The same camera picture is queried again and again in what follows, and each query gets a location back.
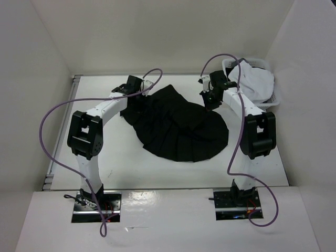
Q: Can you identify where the black skirt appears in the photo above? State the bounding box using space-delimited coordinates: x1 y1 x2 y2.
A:
120 85 229 162

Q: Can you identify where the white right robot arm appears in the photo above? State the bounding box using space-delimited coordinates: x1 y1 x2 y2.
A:
198 70 276 207

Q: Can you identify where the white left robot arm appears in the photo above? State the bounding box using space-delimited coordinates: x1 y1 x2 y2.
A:
67 76 154 210

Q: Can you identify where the white plastic basket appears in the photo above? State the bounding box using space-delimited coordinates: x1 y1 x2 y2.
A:
222 58 280 111

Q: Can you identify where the white skirt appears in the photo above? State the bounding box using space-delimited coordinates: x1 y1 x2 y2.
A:
239 60 275 103

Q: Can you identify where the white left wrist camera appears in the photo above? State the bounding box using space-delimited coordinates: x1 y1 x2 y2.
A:
140 79 154 96

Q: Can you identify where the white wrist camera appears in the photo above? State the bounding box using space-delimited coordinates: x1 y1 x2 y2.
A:
198 76 213 92
140 79 154 96

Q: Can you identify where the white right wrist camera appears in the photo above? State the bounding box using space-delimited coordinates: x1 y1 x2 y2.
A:
198 76 213 92

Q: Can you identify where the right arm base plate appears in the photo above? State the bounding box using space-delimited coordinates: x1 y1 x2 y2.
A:
209 188 264 221

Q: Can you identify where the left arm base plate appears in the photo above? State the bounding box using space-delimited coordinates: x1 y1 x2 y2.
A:
71 192 122 223

